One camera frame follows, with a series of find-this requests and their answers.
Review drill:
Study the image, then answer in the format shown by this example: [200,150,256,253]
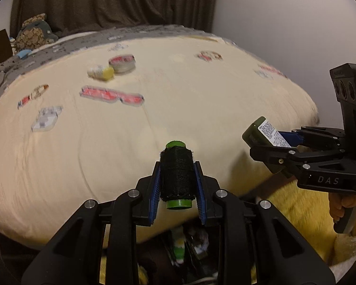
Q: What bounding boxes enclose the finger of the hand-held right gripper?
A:
[277,127,346,148]
[249,145,345,181]

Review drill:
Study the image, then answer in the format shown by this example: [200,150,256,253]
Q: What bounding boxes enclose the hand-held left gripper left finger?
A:
[21,160,162,285]

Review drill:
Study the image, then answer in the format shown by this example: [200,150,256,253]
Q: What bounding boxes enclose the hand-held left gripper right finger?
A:
[193,160,336,285]

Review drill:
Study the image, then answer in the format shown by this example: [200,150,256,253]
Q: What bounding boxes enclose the green bottle with white label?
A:
[242,116,292,149]

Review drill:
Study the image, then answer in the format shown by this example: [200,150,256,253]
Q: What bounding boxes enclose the black thread spool green ends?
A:
[160,140,194,210]

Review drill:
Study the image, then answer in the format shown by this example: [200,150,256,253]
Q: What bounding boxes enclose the person's right hand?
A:
[328,193,356,224]

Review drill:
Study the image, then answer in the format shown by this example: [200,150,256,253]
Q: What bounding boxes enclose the yellow plush blanket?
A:
[99,178,356,285]

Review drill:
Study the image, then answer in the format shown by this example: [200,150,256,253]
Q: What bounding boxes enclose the cream printed quilt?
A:
[0,30,321,245]

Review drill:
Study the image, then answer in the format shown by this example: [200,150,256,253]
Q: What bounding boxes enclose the small bottle with yellow cap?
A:
[87,65,116,81]

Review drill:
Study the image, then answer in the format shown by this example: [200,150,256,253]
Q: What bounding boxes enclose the round tin with red lid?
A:
[108,54,136,75]

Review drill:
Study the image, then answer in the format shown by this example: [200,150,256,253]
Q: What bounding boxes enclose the grey printed blanket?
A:
[0,24,235,110]

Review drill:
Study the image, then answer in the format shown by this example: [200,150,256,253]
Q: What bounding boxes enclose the brown curtain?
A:
[10,0,227,38]

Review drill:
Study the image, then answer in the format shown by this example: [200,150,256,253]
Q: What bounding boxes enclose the patterned plush toy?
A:
[13,13,59,52]

